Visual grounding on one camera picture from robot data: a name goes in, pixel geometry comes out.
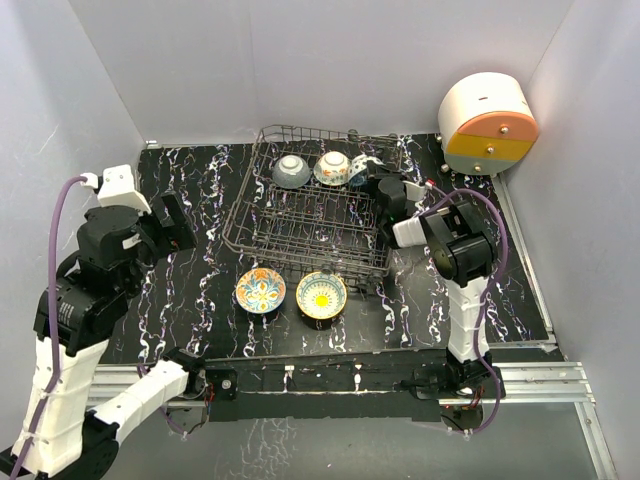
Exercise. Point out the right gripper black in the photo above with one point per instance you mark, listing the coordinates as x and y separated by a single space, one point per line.
376 185

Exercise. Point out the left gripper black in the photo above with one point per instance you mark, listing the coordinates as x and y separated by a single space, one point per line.
178 232

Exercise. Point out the blue white pattern bowl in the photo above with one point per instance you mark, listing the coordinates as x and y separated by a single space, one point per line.
358 169

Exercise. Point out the orange flower green leaf bowl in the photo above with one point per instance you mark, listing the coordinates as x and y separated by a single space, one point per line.
332 169

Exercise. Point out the grey wire dish rack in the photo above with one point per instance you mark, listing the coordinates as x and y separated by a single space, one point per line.
332 229

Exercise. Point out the grey speckled bowl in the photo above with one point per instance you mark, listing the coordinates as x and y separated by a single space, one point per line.
291 172

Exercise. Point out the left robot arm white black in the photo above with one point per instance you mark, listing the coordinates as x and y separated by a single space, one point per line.
88 294

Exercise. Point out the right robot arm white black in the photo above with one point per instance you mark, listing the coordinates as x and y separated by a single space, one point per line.
463 252

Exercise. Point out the orange blue floral bowl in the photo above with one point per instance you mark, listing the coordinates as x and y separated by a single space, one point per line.
260 291

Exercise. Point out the round three-colour drawer unit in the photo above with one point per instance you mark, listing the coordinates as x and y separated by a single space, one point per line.
486 125

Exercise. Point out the yellow sun pattern bowl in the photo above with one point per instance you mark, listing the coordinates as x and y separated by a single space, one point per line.
321 296

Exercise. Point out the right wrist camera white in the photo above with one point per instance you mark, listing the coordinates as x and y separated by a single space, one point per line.
416 192

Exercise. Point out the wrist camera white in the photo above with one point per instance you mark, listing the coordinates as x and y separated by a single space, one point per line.
416 192
119 188

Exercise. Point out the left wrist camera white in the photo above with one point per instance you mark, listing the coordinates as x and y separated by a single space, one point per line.
119 188

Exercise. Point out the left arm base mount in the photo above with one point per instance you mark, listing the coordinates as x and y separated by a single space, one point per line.
220 384

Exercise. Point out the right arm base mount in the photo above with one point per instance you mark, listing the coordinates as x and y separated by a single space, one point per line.
435 383

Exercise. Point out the aluminium frame rail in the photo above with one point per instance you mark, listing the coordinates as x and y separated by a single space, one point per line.
355 359

